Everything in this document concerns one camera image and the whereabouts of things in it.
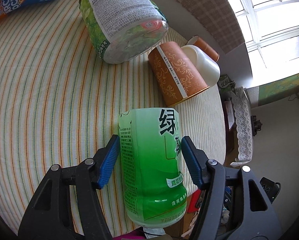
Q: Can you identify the white window frame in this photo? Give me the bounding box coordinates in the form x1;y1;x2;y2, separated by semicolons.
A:
228;0;299;88

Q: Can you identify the white lace cloth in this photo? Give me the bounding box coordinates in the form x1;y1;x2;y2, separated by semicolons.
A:
230;87;253;167

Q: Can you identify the small orange paper cup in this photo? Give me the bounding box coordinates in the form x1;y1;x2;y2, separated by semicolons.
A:
186;35;220;62

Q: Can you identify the clear bottle cup green label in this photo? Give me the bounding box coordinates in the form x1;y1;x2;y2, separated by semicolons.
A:
79;0;169;64

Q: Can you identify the striped table cloth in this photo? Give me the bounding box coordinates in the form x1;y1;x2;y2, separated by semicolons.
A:
0;0;227;237

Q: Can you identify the orange patterned paper cup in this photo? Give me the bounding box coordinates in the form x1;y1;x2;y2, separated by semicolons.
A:
148;41;209;107

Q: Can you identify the checkered sill cloth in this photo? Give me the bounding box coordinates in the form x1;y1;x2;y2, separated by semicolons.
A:
175;0;245;54

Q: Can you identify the white plastic cup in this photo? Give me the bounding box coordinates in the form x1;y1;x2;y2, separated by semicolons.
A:
181;45;220;87

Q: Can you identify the green tea bottle cup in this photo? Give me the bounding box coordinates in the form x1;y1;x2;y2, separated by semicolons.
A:
118;108;187;228

